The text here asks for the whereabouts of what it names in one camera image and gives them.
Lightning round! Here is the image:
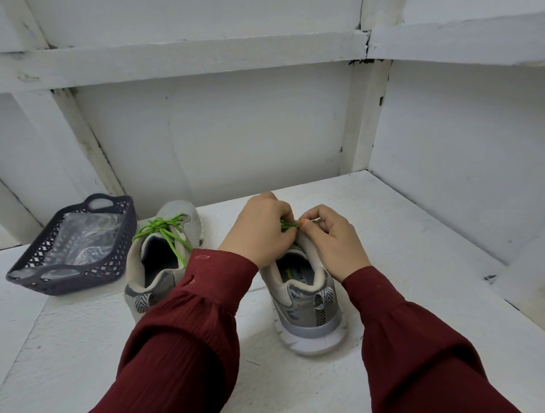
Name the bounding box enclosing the person's right hand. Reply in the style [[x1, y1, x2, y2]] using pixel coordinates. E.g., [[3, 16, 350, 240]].
[[296, 203, 373, 284]]

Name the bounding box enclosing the person's left hand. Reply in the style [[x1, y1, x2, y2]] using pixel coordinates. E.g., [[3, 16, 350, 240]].
[[219, 191, 300, 271]]

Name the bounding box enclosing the grey mesh shoe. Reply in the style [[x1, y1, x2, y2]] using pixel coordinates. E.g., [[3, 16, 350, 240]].
[[259, 229, 349, 357], [123, 199, 204, 323]]

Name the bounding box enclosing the person's left forearm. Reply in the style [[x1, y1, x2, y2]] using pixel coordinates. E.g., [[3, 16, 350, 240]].
[[90, 247, 260, 413]]

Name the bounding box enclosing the person's right forearm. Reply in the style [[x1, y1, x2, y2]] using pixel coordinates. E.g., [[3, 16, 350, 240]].
[[341, 264, 521, 413]]

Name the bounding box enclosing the clear plastic bag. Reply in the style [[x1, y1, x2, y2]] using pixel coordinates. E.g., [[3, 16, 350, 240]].
[[37, 210, 125, 267]]

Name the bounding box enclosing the dark plastic lattice basket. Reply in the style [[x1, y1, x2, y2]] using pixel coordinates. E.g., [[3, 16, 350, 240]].
[[5, 192, 138, 296]]

